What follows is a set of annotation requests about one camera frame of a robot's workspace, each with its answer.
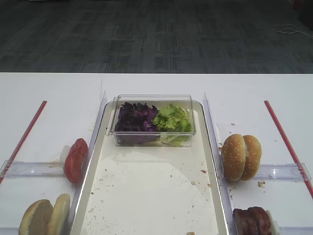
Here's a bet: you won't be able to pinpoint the white onion slice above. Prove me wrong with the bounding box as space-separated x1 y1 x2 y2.
60 145 71 164

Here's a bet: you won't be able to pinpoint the purple cabbage shreds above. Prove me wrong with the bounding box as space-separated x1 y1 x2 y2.
114 102 158 145

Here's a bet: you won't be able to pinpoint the right clear long divider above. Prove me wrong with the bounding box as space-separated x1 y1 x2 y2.
203 93 238 235

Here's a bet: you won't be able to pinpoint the left clear long divider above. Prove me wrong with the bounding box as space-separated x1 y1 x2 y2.
62 91 107 235

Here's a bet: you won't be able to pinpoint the clear holder lower right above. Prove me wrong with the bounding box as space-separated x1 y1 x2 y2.
279 227 313 235

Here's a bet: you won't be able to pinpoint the sesame bun top right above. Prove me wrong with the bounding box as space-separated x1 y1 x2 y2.
241 135 262 181

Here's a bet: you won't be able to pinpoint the green lettuce leaves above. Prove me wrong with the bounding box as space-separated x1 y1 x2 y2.
152 104 192 146

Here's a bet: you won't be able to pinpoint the brown meat patty right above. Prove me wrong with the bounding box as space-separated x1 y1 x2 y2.
247 207 272 235

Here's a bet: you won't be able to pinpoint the white cable on floor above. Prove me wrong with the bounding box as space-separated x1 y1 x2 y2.
272 23 313 39

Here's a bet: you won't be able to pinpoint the red tomato slice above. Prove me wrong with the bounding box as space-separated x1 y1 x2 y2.
64 138 89 184

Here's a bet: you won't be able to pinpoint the clear holder upper right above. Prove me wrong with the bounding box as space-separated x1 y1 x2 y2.
252 163 312 181

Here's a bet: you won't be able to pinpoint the brown meat patty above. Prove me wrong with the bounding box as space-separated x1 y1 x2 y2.
233 209 254 235
247 207 272 235

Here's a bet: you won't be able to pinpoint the white slice behind patties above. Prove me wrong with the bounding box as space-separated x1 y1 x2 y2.
266 210 281 235

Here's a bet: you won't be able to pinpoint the right red tape strip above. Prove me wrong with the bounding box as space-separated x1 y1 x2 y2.
264 100 313 197

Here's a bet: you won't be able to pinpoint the white metal tray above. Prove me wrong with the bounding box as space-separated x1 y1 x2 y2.
70 101 228 235

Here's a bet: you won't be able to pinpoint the clear long divider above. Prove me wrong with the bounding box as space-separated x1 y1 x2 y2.
62 91 107 235
203 93 238 235

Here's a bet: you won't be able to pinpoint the clear holder upper left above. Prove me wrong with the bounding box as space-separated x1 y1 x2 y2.
0 161 64 178

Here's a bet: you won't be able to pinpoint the clear holder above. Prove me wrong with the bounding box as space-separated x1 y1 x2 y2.
0 161 64 178
279 227 313 235
252 163 312 181

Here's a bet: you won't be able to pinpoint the sesame bun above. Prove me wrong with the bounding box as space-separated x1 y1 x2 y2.
241 135 262 181
221 134 246 181

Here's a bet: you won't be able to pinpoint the brown meat patty left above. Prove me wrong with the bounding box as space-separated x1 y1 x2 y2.
233 209 254 235

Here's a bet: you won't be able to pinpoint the red tape strip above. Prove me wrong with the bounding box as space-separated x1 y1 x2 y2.
264 100 313 197
0 100 47 183

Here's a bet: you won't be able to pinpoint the clear plastic container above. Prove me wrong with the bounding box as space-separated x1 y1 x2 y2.
107 94 196 146

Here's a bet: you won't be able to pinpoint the bun half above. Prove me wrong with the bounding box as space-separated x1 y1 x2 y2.
19 199 52 235
47 193 70 235

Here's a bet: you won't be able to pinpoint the sesame bun top left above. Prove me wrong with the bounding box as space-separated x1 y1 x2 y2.
221 134 246 181

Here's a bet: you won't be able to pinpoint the left red tape strip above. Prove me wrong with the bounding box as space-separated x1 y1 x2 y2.
0 100 47 183

